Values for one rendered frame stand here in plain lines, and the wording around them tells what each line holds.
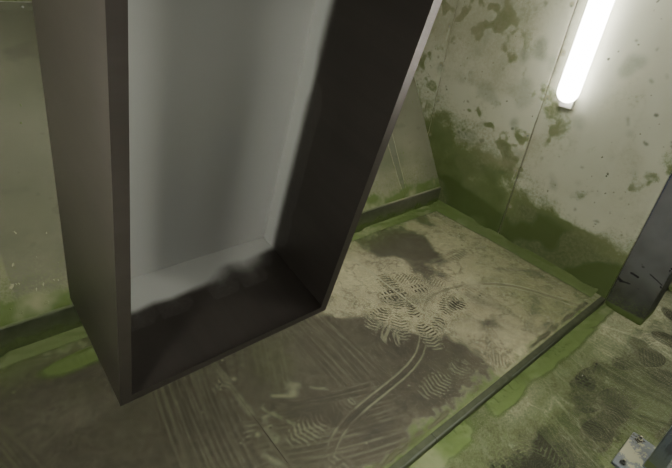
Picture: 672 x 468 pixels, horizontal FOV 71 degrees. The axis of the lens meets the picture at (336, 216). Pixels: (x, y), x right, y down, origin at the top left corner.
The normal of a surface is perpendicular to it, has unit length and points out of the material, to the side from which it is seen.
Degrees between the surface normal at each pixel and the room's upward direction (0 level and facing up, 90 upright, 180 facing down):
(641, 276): 90
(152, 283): 12
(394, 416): 0
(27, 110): 57
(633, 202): 90
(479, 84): 90
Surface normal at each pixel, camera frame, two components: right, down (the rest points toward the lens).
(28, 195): 0.60, -0.10
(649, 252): -0.76, 0.24
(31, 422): 0.12, -0.86
